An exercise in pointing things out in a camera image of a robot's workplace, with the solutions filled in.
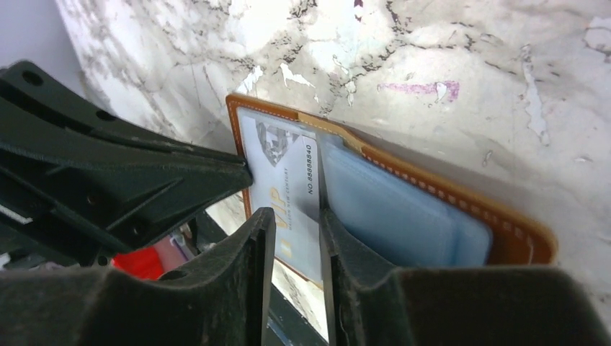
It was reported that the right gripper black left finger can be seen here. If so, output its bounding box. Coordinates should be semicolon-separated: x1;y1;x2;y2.
1;207;276;345

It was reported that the red plastic bin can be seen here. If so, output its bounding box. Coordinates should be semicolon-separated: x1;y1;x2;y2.
111;236;192;280

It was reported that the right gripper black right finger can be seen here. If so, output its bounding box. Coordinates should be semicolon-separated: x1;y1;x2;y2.
320;209;610;345

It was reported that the silver VIP card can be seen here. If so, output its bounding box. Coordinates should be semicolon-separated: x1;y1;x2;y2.
236;107;323;285

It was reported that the brown leather card holder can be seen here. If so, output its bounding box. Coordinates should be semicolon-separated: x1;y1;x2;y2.
226;94;558;267

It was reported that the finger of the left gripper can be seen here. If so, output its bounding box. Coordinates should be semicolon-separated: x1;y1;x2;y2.
1;61;252;266

